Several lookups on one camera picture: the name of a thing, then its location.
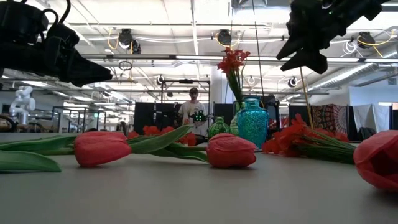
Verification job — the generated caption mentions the white hanging cloth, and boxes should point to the white hanging cloth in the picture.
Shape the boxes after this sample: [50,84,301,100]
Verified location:
[353,104,393,134]

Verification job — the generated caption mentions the black hanging cable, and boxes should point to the black hanging cable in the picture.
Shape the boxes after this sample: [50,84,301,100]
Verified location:
[251,0,266,100]

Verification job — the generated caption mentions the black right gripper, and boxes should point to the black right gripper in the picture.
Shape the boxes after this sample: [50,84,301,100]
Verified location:
[275,0,386,75]

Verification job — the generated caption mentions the blue glass vase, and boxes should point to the blue glass vase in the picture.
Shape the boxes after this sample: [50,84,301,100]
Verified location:
[236,95,270,150]

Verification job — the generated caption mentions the black metal gantry frame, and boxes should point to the black metal gantry frame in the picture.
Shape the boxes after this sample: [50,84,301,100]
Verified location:
[160,79,211,105]

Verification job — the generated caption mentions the yellow hanging cable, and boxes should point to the yellow hanging cable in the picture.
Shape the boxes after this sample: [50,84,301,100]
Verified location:
[298,67,314,129]

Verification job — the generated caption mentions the black device with green lights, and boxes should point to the black device with green lights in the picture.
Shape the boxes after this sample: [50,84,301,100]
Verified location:
[189,110,208,123]

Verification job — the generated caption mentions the small round green glass vase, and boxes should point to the small round green glass vase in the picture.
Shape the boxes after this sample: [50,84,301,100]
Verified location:
[207,116,233,140]

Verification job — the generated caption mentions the patterned tapestry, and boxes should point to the patterned tapestry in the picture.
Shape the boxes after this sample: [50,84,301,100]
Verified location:
[312,104,348,135]

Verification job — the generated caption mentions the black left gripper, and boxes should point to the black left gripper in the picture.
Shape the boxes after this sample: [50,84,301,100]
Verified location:
[0,23,113,88]

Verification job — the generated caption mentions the person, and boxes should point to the person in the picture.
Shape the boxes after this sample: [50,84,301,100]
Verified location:
[177,87,210,137]

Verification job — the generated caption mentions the red artificial tulip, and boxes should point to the red artificial tulip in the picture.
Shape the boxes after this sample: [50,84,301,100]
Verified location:
[0,131,132,174]
[127,124,258,169]
[353,129,398,191]

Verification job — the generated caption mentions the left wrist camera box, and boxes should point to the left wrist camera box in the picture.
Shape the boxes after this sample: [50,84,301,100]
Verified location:
[0,1,50,44]

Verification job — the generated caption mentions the red blossom flower bunch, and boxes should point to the red blossom flower bunch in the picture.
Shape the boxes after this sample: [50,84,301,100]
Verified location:
[262,113,357,165]
[216,46,251,105]
[126,124,198,147]

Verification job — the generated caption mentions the black partition panel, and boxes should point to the black partition panel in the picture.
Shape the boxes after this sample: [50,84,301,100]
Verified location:
[133,101,181,135]

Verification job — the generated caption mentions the tall green glass vase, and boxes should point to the tall green glass vase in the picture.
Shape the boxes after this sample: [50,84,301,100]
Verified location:
[229,101,246,137]

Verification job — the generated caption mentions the grey table mat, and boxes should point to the grey table mat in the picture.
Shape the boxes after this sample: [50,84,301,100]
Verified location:
[0,133,398,224]

